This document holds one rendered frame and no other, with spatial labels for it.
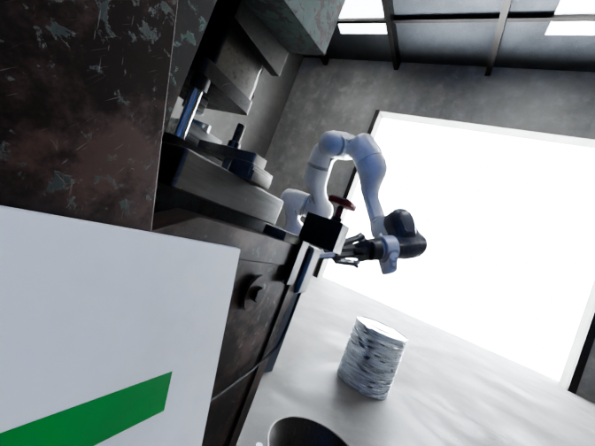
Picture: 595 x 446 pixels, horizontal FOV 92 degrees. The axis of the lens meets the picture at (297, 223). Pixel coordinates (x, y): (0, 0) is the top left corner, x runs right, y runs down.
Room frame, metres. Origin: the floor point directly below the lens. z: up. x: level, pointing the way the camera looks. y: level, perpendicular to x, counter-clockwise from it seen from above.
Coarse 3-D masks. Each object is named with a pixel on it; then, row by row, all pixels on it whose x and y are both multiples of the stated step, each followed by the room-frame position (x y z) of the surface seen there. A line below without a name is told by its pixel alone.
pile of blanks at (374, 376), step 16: (352, 336) 1.59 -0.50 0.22; (368, 336) 1.50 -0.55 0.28; (352, 352) 1.55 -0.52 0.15; (368, 352) 1.49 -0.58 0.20; (384, 352) 1.48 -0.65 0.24; (400, 352) 1.51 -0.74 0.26; (352, 368) 1.54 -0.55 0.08; (368, 368) 1.50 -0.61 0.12; (384, 368) 1.47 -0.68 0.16; (352, 384) 1.50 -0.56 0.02; (368, 384) 1.47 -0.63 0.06; (384, 384) 1.49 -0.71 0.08
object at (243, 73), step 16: (224, 0) 0.58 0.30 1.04; (224, 16) 0.57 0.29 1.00; (208, 32) 0.58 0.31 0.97; (224, 32) 0.57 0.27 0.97; (208, 48) 0.58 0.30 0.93; (224, 48) 0.57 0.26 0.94; (240, 48) 0.60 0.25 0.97; (224, 64) 0.58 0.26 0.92; (240, 64) 0.62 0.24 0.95; (256, 64) 0.66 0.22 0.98; (240, 80) 0.63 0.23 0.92; (256, 80) 0.67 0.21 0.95
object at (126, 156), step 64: (0, 0) 0.19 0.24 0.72; (64, 0) 0.22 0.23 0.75; (128, 0) 0.25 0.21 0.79; (0, 64) 0.20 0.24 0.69; (64, 64) 0.23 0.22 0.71; (128, 64) 0.27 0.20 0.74; (0, 128) 0.21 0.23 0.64; (64, 128) 0.25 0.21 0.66; (128, 128) 0.29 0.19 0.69; (0, 192) 0.23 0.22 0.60; (64, 192) 0.26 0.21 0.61; (128, 192) 0.31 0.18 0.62; (256, 256) 0.57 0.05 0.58; (256, 320) 0.67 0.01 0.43; (256, 384) 0.77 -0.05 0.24
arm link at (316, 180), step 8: (312, 168) 1.23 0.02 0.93; (304, 176) 1.28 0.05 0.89; (312, 176) 1.24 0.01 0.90; (320, 176) 1.24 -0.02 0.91; (328, 176) 1.28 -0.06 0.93; (312, 184) 1.26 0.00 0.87; (320, 184) 1.26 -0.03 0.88; (312, 192) 1.27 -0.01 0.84; (320, 192) 1.27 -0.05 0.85; (312, 200) 1.29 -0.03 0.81; (320, 200) 1.28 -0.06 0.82; (312, 208) 1.30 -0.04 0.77; (320, 208) 1.29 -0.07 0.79; (328, 208) 1.30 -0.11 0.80; (304, 216) 1.34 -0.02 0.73; (328, 216) 1.31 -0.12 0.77
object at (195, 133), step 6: (174, 120) 0.59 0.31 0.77; (168, 126) 0.60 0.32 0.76; (174, 126) 0.59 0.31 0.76; (192, 126) 0.57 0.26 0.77; (198, 126) 0.58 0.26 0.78; (168, 132) 0.59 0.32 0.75; (192, 132) 0.57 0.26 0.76; (198, 132) 0.59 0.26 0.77; (204, 132) 0.60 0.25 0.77; (186, 138) 0.57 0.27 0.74; (192, 138) 0.58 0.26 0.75; (198, 138) 0.59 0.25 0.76; (204, 138) 0.60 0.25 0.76; (210, 138) 0.62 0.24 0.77; (216, 138) 0.63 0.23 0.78; (192, 144) 0.58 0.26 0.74
